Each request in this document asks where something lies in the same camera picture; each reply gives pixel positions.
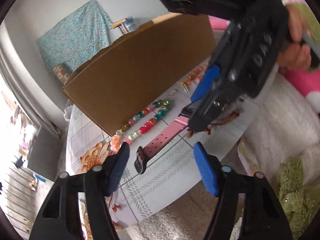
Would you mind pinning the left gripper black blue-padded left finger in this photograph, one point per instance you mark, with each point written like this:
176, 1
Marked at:
59, 215

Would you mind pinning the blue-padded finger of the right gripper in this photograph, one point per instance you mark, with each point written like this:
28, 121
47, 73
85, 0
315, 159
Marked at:
210, 75

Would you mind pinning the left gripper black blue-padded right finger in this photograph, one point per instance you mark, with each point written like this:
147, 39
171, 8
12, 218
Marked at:
263, 217

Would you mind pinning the gold silver hair clip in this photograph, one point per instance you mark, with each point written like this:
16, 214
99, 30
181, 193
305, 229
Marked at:
181, 87

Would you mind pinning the person's right hand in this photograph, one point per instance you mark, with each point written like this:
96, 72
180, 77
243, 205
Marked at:
296, 56

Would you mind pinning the green plush toy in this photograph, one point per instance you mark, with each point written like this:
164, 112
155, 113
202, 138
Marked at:
299, 202

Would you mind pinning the dark grey cabinet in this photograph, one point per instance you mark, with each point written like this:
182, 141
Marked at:
44, 154

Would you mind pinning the white fluffy blanket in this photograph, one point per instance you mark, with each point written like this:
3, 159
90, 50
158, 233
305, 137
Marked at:
285, 127

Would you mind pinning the floral plastic tablecloth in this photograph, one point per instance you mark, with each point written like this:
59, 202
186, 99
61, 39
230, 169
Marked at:
172, 171

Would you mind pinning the brown cardboard box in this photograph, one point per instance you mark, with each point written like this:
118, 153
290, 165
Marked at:
125, 77

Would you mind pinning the white plastic bag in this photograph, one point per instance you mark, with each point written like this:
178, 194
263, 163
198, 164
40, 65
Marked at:
67, 112

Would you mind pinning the wooden chair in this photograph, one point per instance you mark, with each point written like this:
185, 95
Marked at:
125, 25

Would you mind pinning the teal floral cloth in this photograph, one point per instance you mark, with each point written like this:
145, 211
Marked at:
76, 38

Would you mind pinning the patterned gift box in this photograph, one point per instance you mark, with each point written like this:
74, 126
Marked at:
62, 73

